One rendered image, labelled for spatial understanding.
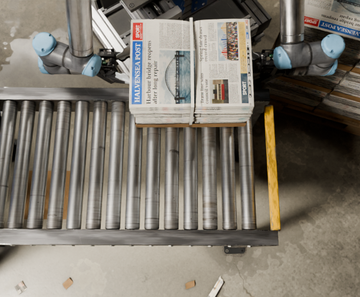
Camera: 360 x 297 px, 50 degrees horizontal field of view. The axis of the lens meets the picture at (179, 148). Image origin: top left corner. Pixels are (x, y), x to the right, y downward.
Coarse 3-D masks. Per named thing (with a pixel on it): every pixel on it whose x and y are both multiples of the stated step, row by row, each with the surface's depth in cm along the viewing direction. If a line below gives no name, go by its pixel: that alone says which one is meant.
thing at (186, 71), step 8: (184, 24) 118; (184, 32) 118; (200, 32) 117; (184, 40) 117; (200, 40) 117; (184, 48) 116; (200, 48) 116; (184, 56) 116; (200, 56) 116; (184, 64) 115; (200, 64) 115; (184, 72) 115; (200, 72) 114; (184, 80) 114; (200, 80) 114; (184, 88) 113; (200, 88) 113; (184, 96) 113; (200, 96) 113; (184, 104) 112; (200, 104) 112; (184, 112) 117; (200, 112) 117; (184, 120) 128
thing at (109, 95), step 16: (0, 96) 137; (16, 96) 137; (32, 96) 137; (48, 96) 137; (64, 96) 137; (80, 96) 137; (96, 96) 137; (112, 96) 137; (128, 96) 137; (256, 96) 138; (256, 112) 148
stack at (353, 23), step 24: (312, 0) 145; (336, 0) 145; (312, 24) 142; (336, 24) 142; (336, 72) 165; (288, 96) 200; (312, 96) 192; (336, 96) 184; (312, 120) 218; (336, 120) 208
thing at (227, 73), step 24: (216, 24) 118; (240, 24) 117; (216, 48) 116; (240, 48) 116; (216, 72) 114; (240, 72) 114; (216, 96) 113; (240, 96) 113; (216, 120) 128; (240, 120) 128
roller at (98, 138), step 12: (96, 108) 136; (96, 120) 135; (96, 132) 134; (96, 144) 133; (96, 156) 132; (96, 168) 130; (96, 180) 129; (96, 192) 128; (96, 204) 127; (96, 216) 127; (96, 228) 126
